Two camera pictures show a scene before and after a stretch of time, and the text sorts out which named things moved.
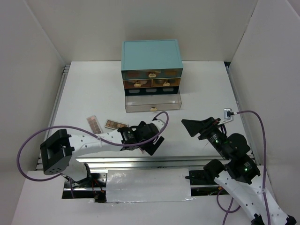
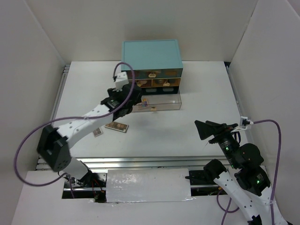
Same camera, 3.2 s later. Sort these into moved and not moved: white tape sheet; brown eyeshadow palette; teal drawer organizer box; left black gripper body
Moved: left black gripper body
Not moved: brown eyeshadow palette; teal drawer organizer box; white tape sheet
